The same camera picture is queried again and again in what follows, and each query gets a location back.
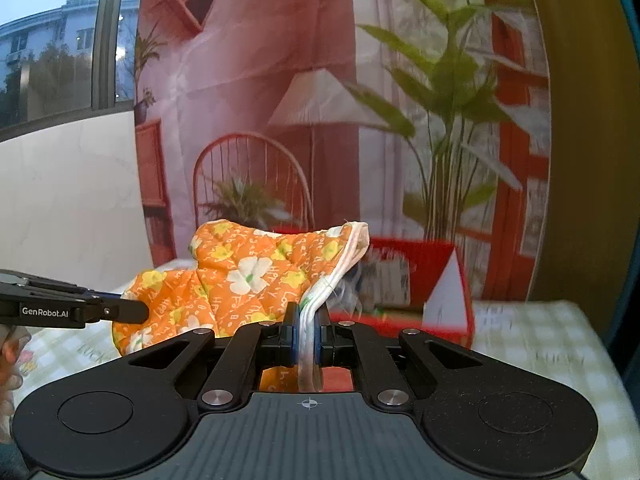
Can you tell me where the person's left hand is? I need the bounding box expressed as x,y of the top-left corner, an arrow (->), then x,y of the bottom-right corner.
0,326 -> 32,414

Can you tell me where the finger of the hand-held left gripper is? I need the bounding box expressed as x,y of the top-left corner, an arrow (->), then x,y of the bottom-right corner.
0,268 -> 151,330

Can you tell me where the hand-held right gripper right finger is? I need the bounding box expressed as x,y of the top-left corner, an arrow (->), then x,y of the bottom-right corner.
314,309 -> 482,410

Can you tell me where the orange floral oven mitt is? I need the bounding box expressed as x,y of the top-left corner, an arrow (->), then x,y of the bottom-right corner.
111,220 -> 371,393

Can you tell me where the red cardboard box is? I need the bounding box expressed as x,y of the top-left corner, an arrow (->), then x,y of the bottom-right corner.
327,237 -> 476,350

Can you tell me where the window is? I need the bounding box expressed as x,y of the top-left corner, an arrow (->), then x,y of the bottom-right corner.
0,0 -> 146,143

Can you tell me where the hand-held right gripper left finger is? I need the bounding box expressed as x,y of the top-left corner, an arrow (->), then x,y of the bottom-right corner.
121,305 -> 301,411

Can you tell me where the green checked tablecloth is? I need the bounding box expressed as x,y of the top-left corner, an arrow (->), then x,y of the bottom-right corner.
0,257 -> 640,480

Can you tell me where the printed room backdrop cloth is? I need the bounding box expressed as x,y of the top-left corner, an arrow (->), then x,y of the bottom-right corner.
134,0 -> 551,301

